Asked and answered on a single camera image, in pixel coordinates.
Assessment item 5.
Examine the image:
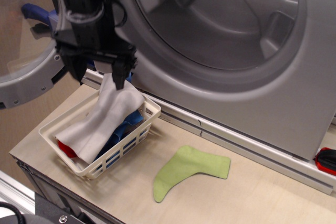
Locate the black metal bracket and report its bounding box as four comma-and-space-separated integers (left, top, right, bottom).
35, 193, 94, 224

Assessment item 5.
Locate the red and black tool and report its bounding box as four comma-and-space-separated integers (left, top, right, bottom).
314, 147, 335, 176

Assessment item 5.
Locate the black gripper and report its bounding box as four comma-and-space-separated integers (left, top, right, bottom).
52, 11, 137, 90

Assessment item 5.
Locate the grey toy washing machine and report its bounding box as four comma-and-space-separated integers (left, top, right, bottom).
43, 0, 336, 161

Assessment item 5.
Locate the white felt cloth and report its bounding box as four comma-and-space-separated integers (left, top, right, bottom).
56, 73, 144, 164

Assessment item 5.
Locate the blue plastic handle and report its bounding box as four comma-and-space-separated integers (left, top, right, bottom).
21, 3, 58, 30

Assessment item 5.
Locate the grey round washer door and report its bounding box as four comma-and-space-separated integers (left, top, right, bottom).
1, 0, 67, 109

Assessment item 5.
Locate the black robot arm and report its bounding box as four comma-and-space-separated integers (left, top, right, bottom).
52, 0, 137, 90

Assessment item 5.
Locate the black braided cable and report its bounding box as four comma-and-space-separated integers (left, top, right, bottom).
0, 201, 26, 224

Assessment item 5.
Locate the white plastic laundry basket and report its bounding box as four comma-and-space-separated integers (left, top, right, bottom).
39, 91, 161, 179

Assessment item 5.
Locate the green felt sock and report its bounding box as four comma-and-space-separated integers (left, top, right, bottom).
153, 145, 231, 203

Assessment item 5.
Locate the red felt cloth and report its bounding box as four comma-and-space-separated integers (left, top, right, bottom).
58, 140, 77, 158

